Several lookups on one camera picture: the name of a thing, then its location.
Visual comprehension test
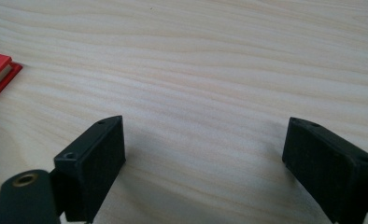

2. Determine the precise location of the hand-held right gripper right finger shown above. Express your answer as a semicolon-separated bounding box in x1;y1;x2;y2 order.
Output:
281;117;368;224

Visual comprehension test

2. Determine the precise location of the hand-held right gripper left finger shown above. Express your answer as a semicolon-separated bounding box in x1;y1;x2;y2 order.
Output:
53;115;127;224

